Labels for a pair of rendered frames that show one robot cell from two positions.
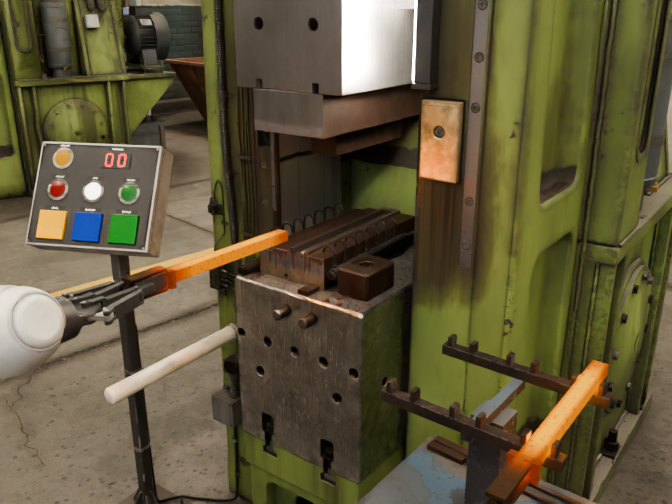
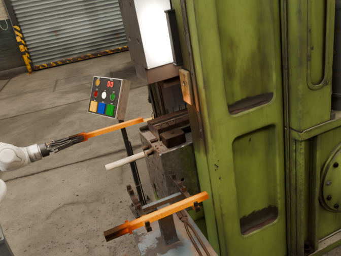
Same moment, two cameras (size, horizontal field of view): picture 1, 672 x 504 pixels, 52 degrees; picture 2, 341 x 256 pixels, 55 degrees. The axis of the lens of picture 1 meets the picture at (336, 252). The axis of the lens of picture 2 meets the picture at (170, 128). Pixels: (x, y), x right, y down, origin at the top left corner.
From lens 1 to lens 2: 106 cm
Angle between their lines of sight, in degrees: 33
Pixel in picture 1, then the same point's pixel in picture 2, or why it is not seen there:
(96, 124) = not seen: hidden behind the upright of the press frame
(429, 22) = (171, 39)
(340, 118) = (157, 74)
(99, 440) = (142, 178)
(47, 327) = (8, 158)
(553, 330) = (275, 167)
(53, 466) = (124, 185)
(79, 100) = not seen: hidden behind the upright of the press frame
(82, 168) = (102, 86)
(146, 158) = (117, 84)
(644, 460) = not seen: outside the picture
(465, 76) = (188, 61)
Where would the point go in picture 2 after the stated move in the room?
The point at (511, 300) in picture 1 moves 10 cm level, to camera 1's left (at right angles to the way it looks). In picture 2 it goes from (214, 156) to (196, 154)
